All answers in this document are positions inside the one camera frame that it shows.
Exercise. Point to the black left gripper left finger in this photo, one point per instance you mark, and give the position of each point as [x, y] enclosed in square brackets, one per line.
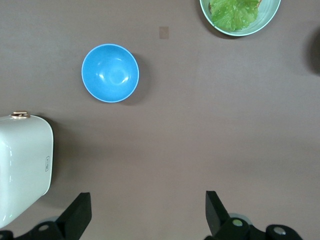
[75, 217]

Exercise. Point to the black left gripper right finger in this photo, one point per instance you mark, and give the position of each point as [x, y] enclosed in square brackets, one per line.
[220, 215]

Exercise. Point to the blue bowl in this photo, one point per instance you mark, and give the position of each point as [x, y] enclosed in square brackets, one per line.
[110, 73]

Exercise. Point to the white appliance with gold knob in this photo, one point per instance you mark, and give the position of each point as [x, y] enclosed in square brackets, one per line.
[22, 162]

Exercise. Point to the brown tape patch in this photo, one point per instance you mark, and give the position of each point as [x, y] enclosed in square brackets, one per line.
[164, 32]

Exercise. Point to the green lettuce leaf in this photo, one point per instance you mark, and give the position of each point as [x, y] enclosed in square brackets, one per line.
[233, 12]

